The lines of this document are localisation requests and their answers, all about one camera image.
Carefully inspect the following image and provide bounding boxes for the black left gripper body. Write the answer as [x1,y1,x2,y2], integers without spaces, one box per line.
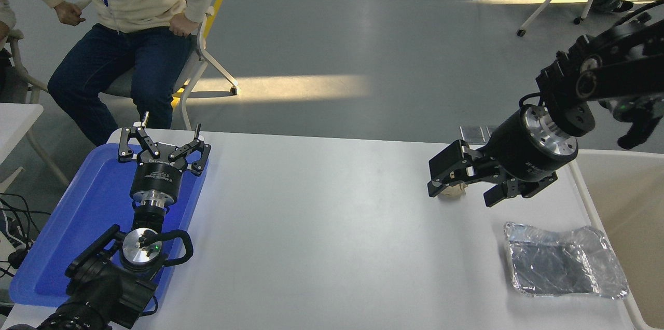
[130,143,188,200]

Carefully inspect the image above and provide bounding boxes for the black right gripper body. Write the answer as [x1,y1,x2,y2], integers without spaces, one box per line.
[482,109,569,183]

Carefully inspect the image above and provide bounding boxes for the person's left hand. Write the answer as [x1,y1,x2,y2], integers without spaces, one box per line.
[169,12,200,38]

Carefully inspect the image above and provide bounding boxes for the person's right hand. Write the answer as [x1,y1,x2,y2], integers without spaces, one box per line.
[53,1,86,27]

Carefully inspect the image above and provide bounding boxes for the crumpled tan paper ball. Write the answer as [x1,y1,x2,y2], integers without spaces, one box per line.
[438,182,467,200]

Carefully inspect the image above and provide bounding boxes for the silver foil tray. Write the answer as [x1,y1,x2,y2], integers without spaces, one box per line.
[504,222,629,299]

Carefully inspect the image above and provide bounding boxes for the blue plastic tray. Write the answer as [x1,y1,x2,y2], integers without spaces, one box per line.
[9,143,209,307]

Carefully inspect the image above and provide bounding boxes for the grey white office chair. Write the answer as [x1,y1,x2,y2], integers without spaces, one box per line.
[101,0,242,132]

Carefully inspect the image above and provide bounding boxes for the large pale bin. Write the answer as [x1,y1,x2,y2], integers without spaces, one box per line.
[568,149,664,330]

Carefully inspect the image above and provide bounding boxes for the white framed chair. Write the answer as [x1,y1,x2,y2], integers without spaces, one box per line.
[5,29,71,188]

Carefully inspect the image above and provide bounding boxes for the small white side table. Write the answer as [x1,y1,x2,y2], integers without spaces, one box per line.
[0,103,45,193]

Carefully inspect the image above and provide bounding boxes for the person at picture edge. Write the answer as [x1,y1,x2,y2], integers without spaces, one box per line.
[0,0,26,105]

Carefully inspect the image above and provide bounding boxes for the black floor cables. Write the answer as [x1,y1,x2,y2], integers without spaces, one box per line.
[0,192,42,279]

